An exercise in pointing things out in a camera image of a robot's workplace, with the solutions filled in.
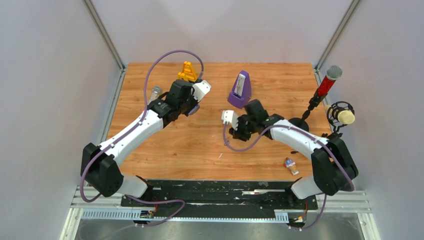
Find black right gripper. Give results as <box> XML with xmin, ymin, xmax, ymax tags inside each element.
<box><xmin>228</xmin><ymin>117</ymin><xmax>257</xmax><ymax>143</ymax></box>

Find purple-grey earbud charging case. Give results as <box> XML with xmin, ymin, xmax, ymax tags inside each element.
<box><xmin>188</xmin><ymin>104</ymin><xmax>200</xmax><ymax>116</ymax></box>

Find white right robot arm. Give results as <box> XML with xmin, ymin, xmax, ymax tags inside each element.
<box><xmin>221</xmin><ymin>99</ymin><xmax>359</xmax><ymax>209</ymax></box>

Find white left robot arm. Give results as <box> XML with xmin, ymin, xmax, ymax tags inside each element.
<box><xmin>80</xmin><ymin>79</ymin><xmax>212</xmax><ymax>207</ymax></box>

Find silver glitter microphone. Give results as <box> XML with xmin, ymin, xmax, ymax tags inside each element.
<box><xmin>148</xmin><ymin>86</ymin><xmax>162</xmax><ymax>104</ymax></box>

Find yellow toy block on car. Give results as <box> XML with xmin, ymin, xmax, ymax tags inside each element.
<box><xmin>177</xmin><ymin>61</ymin><xmax>198</xmax><ymax>83</ymax></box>

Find purple metronome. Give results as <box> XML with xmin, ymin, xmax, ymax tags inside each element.
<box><xmin>227</xmin><ymin>70</ymin><xmax>252</xmax><ymax>109</ymax></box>

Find small toy figure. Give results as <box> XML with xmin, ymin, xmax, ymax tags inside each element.
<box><xmin>284</xmin><ymin>157</ymin><xmax>299</xmax><ymax>176</ymax></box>

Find red microphone on stand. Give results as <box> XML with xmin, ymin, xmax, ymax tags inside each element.
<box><xmin>289</xmin><ymin>65</ymin><xmax>343</xmax><ymax>132</ymax></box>

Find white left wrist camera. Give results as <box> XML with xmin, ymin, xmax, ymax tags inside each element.
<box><xmin>192</xmin><ymin>80</ymin><xmax>212</xmax><ymax>102</ymax></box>

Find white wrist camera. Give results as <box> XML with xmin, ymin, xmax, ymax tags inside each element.
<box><xmin>192</xmin><ymin>80</ymin><xmax>212</xmax><ymax>102</ymax></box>
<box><xmin>221</xmin><ymin>110</ymin><xmax>239</xmax><ymax>130</ymax></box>

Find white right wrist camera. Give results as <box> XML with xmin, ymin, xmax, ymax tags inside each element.
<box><xmin>221</xmin><ymin>110</ymin><xmax>239</xmax><ymax>130</ymax></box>

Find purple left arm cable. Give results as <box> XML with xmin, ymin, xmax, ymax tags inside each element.
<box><xmin>80</xmin><ymin>49</ymin><xmax>205</xmax><ymax>229</ymax></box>

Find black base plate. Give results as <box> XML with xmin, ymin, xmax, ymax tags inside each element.
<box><xmin>141</xmin><ymin>179</ymin><xmax>319</xmax><ymax>219</ymax></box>

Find beige microphone in shock mount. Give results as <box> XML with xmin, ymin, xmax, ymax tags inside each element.
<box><xmin>321</xmin><ymin>101</ymin><xmax>355</xmax><ymax>139</ymax></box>

